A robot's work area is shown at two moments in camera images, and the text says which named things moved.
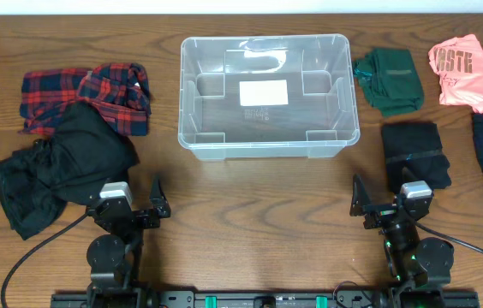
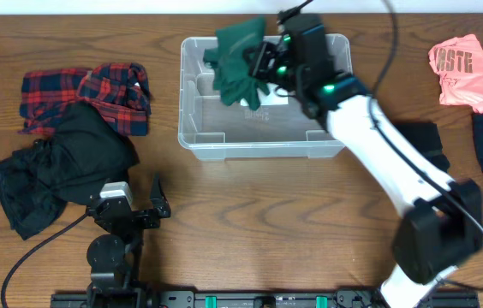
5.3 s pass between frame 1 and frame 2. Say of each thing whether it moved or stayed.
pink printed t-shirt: stayed
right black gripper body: moved
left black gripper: stayed
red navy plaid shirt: stayed
